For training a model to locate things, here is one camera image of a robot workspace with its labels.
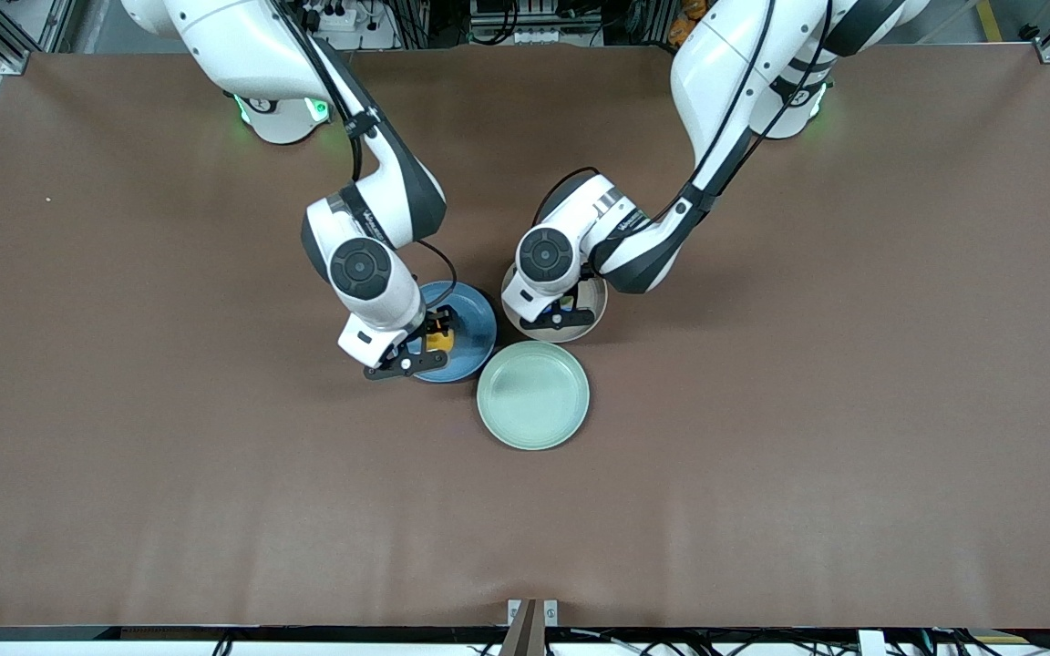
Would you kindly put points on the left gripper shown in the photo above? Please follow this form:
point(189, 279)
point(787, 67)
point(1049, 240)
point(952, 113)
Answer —
point(572, 292)

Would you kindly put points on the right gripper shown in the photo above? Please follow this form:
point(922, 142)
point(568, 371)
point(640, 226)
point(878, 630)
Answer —
point(435, 322)

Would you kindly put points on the yellow lemon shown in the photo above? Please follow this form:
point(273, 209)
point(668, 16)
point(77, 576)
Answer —
point(439, 343)

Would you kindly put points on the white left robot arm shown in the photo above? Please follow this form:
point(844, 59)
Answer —
point(725, 73)

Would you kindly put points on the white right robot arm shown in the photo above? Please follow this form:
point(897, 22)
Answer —
point(233, 46)

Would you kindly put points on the beige plate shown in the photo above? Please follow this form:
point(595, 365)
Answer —
point(596, 308)

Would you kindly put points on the blue plate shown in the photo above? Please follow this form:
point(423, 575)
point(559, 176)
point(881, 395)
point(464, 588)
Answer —
point(475, 333)

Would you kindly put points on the light green plate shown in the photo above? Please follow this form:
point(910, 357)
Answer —
point(533, 395)

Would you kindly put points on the white electronic device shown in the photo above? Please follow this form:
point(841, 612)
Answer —
point(534, 35)

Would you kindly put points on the brown table cover sheet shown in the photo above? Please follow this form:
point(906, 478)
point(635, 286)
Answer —
point(215, 501)

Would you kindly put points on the bag of orange items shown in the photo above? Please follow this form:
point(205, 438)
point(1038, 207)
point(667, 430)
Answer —
point(691, 11)

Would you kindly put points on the white power strip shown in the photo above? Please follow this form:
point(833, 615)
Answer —
point(352, 27)

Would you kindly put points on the black left camera mount bracket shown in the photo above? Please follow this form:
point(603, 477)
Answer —
point(561, 321)

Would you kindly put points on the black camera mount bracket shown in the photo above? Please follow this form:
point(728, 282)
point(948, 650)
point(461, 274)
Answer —
point(561, 321)
point(397, 367)

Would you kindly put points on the black right camera mount bracket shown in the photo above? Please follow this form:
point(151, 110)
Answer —
point(397, 367)

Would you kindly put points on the metal table edge bracket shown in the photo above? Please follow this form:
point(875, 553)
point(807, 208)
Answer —
point(530, 629)

